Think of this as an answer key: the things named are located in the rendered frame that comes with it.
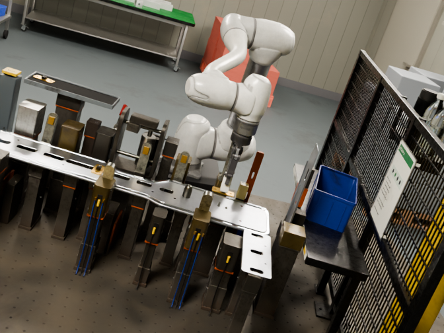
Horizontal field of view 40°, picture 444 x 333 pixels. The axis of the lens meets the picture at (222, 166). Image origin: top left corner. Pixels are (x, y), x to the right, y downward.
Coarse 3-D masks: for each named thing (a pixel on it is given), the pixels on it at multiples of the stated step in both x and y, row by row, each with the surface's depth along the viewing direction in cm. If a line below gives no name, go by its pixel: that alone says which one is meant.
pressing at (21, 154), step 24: (0, 144) 221; (24, 144) 228; (48, 144) 233; (48, 168) 217; (72, 168) 221; (144, 192) 220; (192, 192) 233; (216, 216) 220; (240, 216) 226; (264, 216) 232
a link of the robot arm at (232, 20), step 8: (232, 16) 255; (240, 16) 256; (224, 24) 252; (232, 24) 249; (240, 24) 250; (248, 24) 252; (224, 32) 249; (248, 32) 251; (248, 40) 253; (248, 48) 258
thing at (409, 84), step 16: (400, 80) 532; (416, 80) 532; (432, 80) 575; (384, 96) 557; (416, 96) 538; (368, 160) 559; (384, 176) 523; (416, 208) 539; (432, 208) 540; (416, 224) 549
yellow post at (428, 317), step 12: (432, 240) 174; (432, 252) 172; (420, 264) 177; (420, 276) 175; (408, 288) 180; (432, 300) 177; (432, 312) 178; (396, 324) 181; (420, 324) 180; (432, 324) 180
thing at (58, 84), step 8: (32, 80) 246; (40, 80) 249; (56, 80) 255; (64, 88) 249; (72, 88) 252; (80, 88) 255; (88, 96) 248; (96, 96) 251; (104, 96) 254; (112, 96) 257; (112, 104) 248
